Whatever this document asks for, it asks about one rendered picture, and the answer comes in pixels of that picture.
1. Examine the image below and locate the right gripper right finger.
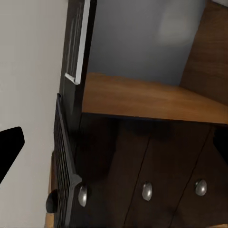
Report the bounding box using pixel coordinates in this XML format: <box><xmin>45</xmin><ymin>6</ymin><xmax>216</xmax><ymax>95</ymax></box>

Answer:
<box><xmin>213</xmin><ymin>126</ymin><xmax>228</xmax><ymax>165</ymax></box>

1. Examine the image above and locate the notebook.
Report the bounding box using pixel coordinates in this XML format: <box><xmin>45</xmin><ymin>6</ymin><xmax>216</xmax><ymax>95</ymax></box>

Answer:
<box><xmin>65</xmin><ymin>0</ymin><xmax>91</xmax><ymax>85</ymax></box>

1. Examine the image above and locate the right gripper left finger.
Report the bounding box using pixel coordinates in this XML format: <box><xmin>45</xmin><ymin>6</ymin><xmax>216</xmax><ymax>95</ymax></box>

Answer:
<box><xmin>0</xmin><ymin>126</ymin><xmax>25</xmax><ymax>183</ymax></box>

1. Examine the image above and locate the mouse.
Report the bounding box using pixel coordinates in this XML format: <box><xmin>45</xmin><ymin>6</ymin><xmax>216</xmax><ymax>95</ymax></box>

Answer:
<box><xmin>46</xmin><ymin>190</ymin><xmax>58</xmax><ymax>214</ymax></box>

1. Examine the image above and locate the keyboard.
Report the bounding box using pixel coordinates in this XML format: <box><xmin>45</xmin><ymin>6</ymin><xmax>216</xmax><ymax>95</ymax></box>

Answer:
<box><xmin>54</xmin><ymin>93</ymin><xmax>82</xmax><ymax>228</ymax></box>

